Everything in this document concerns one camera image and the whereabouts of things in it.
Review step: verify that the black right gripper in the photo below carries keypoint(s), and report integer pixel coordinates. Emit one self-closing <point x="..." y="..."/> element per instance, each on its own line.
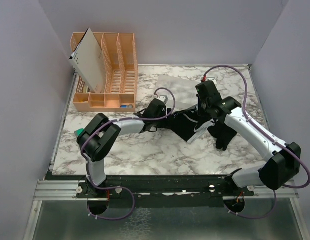
<point x="200" y="112"/>

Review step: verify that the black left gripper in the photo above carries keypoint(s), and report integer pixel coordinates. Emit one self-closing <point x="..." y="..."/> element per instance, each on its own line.
<point x="163" y="112"/>

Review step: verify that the black white boxer briefs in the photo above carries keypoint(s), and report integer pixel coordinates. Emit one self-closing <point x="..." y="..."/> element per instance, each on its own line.
<point x="186" y="124"/>

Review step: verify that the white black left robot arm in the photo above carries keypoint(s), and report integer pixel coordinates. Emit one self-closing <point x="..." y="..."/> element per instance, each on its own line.
<point x="97" y="139"/>

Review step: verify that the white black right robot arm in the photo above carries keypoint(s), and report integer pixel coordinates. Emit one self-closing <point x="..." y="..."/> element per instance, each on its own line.
<point x="280" y="166"/>

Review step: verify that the blue clips in organizer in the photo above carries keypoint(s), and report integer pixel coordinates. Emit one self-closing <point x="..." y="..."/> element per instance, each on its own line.
<point x="127" y="106"/>

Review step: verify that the clear plastic box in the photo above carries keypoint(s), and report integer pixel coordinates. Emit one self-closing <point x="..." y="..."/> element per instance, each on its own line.
<point x="183" y="90"/>

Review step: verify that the black folded garment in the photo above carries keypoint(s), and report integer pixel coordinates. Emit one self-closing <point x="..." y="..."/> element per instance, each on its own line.
<point x="223" y="135"/>

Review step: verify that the orange plastic desk organizer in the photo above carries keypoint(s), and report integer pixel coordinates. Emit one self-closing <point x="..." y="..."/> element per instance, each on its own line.
<point x="120" y="60"/>

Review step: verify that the green eraser block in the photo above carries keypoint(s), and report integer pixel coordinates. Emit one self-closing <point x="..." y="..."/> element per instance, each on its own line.
<point x="78" y="132"/>

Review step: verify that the white booklet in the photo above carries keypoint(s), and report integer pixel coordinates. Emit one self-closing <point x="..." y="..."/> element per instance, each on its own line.
<point x="87" y="59"/>

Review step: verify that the aluminium frame rail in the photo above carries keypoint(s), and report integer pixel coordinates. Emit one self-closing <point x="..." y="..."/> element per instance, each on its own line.
<point x="47" y="190"/>

